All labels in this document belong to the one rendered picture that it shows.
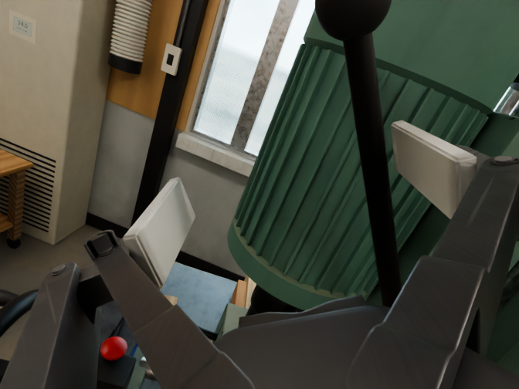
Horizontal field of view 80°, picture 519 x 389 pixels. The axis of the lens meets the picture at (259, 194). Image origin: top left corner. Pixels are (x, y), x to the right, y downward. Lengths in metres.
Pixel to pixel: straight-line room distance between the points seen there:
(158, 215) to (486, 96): 0.23
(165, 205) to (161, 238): 0.02
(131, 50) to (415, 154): 1.64
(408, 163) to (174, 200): 0.13
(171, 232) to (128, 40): 1.59
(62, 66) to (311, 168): 1.60
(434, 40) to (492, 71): 0.05
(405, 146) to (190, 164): 1.74
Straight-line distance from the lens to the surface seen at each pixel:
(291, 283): 0.30
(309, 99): 0.26
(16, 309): 0.60
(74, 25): 1.73
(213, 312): 0.69
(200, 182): 1.89
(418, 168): 0.17
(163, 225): 0.17
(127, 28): 1.74
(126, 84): 1.95
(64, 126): 1.84
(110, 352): 0.45
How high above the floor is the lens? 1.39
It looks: 23 degrees down
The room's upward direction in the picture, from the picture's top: 22 degrees clockwise
